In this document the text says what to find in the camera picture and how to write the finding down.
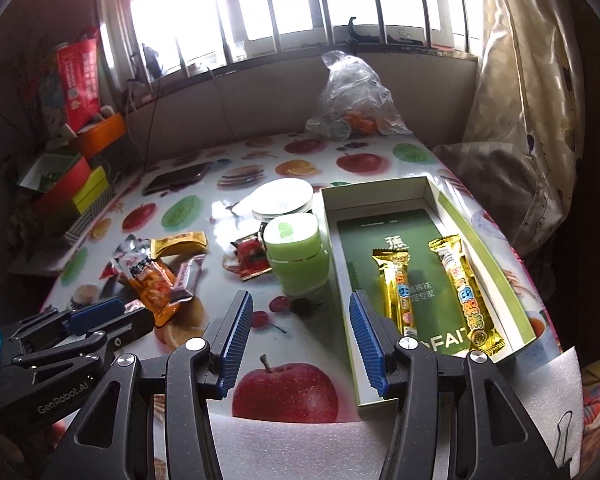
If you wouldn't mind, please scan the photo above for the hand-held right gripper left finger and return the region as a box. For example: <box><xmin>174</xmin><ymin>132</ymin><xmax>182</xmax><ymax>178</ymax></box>
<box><xmin>42</xmin><ymin>290</ymin><xmax>255</xmax><ymax>480</ymax></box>

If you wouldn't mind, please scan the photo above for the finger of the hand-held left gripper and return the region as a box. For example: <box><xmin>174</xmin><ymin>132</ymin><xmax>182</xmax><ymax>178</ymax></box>
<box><xmin>10</xmin><ymin>307</ymin><xmax>155</xmax><ymax>368</ymax></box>
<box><xmin>0</xmin><ymin>297</ymin><xmax>127</xmax><ymax>349</ymax></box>

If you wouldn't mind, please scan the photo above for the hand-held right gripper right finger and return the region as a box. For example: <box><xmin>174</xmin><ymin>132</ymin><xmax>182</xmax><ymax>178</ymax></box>
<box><xmin>348</xmin><ymin>290</ymin><xmax>563</xmax><ymax>480</ymax></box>

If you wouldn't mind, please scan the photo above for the long orange snack packet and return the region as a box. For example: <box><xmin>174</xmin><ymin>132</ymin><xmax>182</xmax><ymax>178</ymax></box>
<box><xmin>111</xmin><ymin>237</ymin><xmax>178</xmax><ymax>328</ymax></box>

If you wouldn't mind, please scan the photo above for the yellow snack packet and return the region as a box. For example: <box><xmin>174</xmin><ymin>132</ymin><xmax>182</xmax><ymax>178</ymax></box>
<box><xmin>150</xmin><ymin>231</ymin><xmax>209</xmax><ymax>257</ymax></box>

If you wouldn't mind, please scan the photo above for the green and white box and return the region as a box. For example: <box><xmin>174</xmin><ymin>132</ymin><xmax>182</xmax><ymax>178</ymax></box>
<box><xmin>321</xmin><ymin>176</ymin><xmax>540</xmax><ymax>408</ymax></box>

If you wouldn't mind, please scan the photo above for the gold wrapped snack bar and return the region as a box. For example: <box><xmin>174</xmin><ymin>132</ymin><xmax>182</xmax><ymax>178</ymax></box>
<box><xmin>427</xmin><ymin>236</ymin><xmax>506</xmax><ymax>359</ymax></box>
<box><xmin>371</xmin><ymin>249</ymin><xmax>421</xmax><ymax>341</ymax></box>

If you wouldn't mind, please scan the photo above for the brown snack packet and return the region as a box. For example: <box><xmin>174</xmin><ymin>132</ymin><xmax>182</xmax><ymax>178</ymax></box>
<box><xmin>172</xmin><ymin>254</ymin><xmax>207</xmax><ymax>303</ymax></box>

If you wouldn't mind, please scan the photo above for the red and black snack packet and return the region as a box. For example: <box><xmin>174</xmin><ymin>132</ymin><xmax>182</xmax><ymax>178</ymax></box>
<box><xmin>230</xmin><ymin>235</ymin><xmax>272</xmax><ymax>281</ymax></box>

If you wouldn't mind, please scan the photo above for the black and white striped box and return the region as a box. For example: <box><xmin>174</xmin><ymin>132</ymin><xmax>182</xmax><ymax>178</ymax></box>
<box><xmin>64</xmin><ymin>187</ymin><xmax>116</xmax><ymax>246</ymax></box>

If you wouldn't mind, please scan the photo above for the green jar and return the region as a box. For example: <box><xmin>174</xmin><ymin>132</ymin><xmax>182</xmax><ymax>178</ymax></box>
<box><xmin>262</xmin><ymin>212</ymin><xmax>331</xmax><ymax>297</ymax></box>

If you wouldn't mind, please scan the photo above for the white foam sheet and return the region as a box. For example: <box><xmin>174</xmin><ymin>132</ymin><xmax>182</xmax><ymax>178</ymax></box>
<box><xmin>205</xmin><ymin>345</ymin><xmax>583</xmax><ymax>480</ymax></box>

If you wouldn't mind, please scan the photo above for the yellow-green box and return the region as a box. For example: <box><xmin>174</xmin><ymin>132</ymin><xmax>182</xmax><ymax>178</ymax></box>
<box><xmin>72</xmin><ymin>166</ymin><xmax>110</xmax><ymax>213</ymax></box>

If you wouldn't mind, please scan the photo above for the red box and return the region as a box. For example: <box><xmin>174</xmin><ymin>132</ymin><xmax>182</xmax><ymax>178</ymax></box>
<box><xmin>19</xmin><ymin>152</ymin><xmax>92</xmax><ymax>216</ymax></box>

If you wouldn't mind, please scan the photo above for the fruit print tablecloth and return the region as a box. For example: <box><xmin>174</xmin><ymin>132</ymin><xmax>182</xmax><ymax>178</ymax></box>
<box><xmin>40</xmin><ymin>130</ymin><xmax>563</xmax><ymax>421</ymax></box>

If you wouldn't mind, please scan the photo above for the clear jar with white lid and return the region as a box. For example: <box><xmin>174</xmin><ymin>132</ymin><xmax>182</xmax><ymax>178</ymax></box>
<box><xmin>250</xmin><ymin>179</ymin><xmax>315</xmax><ymax>223</ymax></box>

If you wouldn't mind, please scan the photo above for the black smartphone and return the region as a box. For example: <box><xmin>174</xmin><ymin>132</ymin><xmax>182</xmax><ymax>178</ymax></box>
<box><xmin>141</xmin><ymin>166</ymin><xmax>208</xmax><ymax>196</ymax></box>

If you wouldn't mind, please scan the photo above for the orange box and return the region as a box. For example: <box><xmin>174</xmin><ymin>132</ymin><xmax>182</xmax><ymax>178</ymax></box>
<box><xmin>77</xmin><ymin>112</ymin><xmax>127</xmax><ymax>158</ymax></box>

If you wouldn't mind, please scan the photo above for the red paper bag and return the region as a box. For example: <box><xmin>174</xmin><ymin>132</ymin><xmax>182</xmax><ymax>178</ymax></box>
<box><xmin>55</xmin><ymin>42</ymin><xmax>103</xmax><ymax>133</ymax></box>

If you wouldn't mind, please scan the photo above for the clear plastic bag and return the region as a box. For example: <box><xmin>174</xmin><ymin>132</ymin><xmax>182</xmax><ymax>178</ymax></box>
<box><xmin>306</xmin><ymin>51</ymin><xmax>413</xmax><ymax>140</ymax></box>

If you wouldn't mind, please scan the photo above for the patterned beige curtain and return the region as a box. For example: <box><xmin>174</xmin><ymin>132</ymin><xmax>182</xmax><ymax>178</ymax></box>
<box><xmin>462</xmin><ymin>0</ymin><xmax>588</xmax><ymax>256</ymax></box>

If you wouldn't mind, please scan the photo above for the black hook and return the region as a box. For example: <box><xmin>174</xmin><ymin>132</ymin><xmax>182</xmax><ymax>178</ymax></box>
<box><xmin>345</xmin><ymin>16</ymin><xmax>381</xmax><ymax>46</ymax></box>

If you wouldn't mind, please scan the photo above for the barred window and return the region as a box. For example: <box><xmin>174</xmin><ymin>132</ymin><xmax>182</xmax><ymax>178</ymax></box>
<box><xmin>97</xmin><ymin>0</ymin><xmax>486</xmax><ymax>83</ymax></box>

